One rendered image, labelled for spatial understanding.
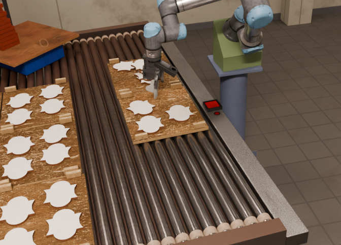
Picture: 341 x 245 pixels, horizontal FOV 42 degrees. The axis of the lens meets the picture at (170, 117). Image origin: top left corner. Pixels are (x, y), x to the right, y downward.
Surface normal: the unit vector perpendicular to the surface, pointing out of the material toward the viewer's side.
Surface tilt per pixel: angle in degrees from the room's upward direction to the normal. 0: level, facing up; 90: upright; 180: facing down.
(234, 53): 45
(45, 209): 0
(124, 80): 0
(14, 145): 0
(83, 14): 90
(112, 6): 90
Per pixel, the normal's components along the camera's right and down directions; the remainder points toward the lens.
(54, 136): -0.06, -0.84
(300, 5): 0.18, 0.52
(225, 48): 0.15, -0.23
